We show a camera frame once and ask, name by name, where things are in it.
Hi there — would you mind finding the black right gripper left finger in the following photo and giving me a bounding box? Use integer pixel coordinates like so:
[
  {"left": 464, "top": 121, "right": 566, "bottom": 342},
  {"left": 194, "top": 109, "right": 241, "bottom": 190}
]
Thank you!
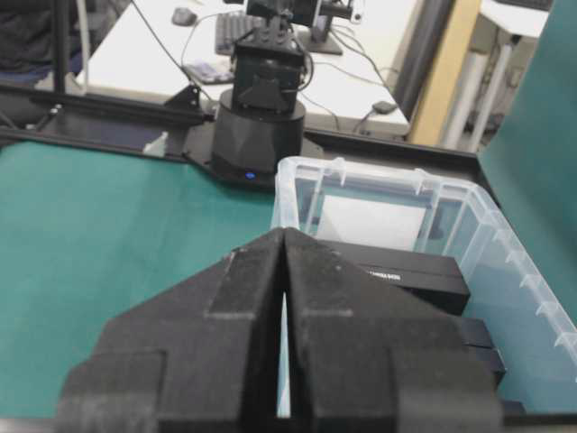
[{"left": 56, "top": 229, "right": 284, "bottom": 432}]

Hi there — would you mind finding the green table cloth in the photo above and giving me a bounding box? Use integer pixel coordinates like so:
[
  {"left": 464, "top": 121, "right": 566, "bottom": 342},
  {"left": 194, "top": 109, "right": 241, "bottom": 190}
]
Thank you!
[{"left": 0, "top": 140, "right": 577, "bottom": 419}]

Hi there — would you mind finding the black computer keyboard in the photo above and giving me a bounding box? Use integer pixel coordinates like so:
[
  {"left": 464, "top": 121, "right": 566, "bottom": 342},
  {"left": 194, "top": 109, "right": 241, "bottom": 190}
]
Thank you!
[{"left": 215, "top": 14, "right": 253, "bottom": 56}]

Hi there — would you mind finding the white desk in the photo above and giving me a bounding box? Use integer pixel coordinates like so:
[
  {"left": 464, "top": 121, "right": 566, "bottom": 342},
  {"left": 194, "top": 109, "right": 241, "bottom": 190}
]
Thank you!
[{"left": 83, "top": 1, "right": 409, "bottom": 135}]

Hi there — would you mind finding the black frame rail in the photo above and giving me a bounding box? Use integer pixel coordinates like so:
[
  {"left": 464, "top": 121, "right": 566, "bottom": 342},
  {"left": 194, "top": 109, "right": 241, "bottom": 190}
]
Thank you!
[{"left": 1, "top": 85, "right": 481, "bottom": 179}]

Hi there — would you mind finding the grey computer mouse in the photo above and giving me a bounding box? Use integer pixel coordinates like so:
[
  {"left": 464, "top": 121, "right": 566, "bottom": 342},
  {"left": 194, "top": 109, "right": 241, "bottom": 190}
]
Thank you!
[{"left": 171, "top": 7, "right": 197, "bottom": 27}]

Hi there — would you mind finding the black RealSense box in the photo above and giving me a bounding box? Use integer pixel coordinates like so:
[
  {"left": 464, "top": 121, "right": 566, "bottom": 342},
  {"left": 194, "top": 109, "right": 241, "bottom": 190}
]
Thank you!
[{"left": 323, "top": 240, "right": 471, "bottom": 316}]

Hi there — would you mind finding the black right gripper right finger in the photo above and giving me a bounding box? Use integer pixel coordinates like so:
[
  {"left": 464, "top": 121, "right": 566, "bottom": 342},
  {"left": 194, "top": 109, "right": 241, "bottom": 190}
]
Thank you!
[{"left": 284, "top": 228, "right": 503, "bottom": 432}]

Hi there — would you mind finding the clear plastic storage case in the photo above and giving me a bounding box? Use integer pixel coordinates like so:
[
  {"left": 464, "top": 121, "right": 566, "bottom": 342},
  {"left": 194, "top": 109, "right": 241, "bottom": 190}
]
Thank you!
[{"left": 272, "top": 157, "right": 576, "bottom": 414}]

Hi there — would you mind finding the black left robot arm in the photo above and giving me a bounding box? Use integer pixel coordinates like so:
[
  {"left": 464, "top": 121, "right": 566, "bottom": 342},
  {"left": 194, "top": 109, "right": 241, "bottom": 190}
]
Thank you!
[{"left": 209, "top": 1, "right": 320, "bottom": 185}]

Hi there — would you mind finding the black monitor stand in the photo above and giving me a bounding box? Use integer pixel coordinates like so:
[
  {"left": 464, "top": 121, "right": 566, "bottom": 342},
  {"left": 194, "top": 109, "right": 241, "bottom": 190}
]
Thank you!
[{"left": 292, "top": 1, "right": 353, "bottom": 55}]

